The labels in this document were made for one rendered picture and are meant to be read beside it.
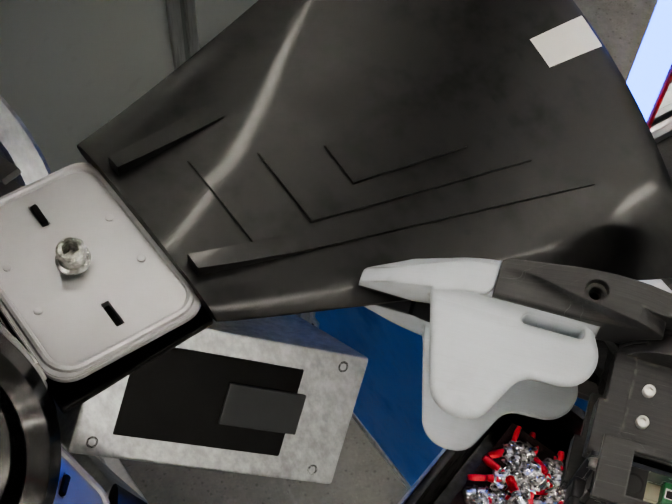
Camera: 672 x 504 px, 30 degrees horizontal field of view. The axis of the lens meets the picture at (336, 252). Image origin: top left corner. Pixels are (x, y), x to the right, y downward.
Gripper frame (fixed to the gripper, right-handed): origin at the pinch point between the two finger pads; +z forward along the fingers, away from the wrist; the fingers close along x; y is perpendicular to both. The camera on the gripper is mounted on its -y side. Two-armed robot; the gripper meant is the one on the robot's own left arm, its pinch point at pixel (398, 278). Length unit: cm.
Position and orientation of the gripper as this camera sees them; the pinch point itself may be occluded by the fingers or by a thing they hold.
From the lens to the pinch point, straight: 49.3
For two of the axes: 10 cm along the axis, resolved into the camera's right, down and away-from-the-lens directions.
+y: -3.0, 8.7, -3.9
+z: -9.6, -2.7, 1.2
